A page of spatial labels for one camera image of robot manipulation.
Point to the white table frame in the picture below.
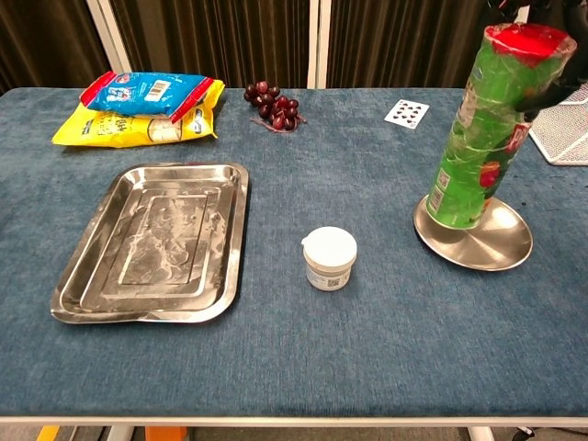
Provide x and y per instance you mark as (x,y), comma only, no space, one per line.
(294,421)

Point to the small white jar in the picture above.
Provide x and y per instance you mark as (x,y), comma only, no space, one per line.
(328,257)

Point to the blue and red snack bag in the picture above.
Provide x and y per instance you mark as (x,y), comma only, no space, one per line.
(142,94)

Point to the hearts playing card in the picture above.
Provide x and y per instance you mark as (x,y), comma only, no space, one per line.
(406,114)

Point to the orange box under table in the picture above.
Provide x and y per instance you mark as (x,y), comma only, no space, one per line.
(165,434)

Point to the dark brown curtain panel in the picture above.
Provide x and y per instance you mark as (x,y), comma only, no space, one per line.
(41,41)
(220,37)
(413,41)

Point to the green Pringles can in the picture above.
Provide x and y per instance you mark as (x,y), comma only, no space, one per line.
(487,138)

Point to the dark red grape bunch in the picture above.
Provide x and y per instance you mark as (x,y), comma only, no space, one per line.
(275,108)

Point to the round stainless steel plate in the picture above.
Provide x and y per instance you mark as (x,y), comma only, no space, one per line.
(500,243)

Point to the yellow snack bag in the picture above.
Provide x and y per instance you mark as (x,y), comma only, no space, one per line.
(115,131)

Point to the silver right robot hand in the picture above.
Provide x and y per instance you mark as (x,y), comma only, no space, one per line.
(546,100)

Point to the blue tablecloth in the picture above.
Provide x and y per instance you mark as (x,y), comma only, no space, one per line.
(340,331)

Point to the white partition post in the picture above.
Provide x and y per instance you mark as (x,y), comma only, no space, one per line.
(319,41)
(103,27)

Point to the rectangular stainless steel tray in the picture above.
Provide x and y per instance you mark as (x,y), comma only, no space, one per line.
(156,248)

